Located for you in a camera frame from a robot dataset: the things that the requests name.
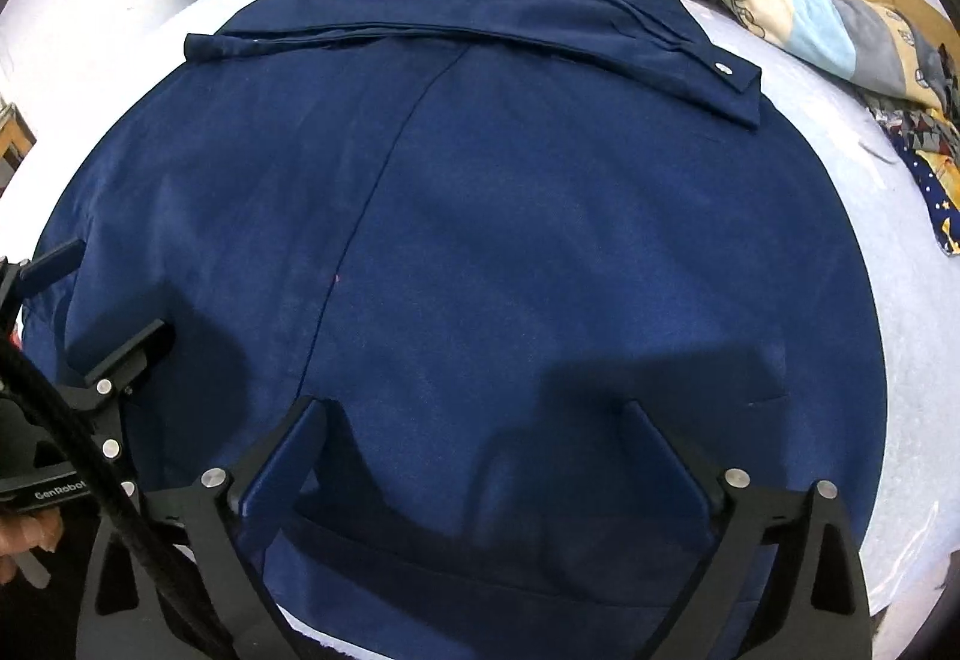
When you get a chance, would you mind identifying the person's left hand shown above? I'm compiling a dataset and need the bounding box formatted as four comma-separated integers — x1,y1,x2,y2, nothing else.
0,514,65,587

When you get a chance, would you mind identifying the dark patterned cloth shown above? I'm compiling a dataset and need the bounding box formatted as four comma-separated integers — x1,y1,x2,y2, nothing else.
862,90,960,256

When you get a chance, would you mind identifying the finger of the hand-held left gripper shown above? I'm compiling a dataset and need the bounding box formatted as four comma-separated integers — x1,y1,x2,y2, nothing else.
0,238,85,331
71,319,175,410

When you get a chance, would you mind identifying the black braided cable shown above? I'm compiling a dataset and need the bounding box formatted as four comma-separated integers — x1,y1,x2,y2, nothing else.
0,330,248,660

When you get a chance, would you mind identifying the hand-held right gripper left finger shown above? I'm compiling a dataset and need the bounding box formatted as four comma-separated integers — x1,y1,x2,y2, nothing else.
79,397,329,660

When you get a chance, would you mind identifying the wooden furniture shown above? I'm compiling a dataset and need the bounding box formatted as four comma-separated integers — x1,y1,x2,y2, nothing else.
0,101,37,181

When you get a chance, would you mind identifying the navy blue jacket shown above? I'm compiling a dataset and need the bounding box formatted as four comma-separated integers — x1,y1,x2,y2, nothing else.
22,0,890,660

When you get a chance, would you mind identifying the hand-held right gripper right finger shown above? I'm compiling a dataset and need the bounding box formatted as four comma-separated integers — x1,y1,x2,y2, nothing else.
622,400,875,660

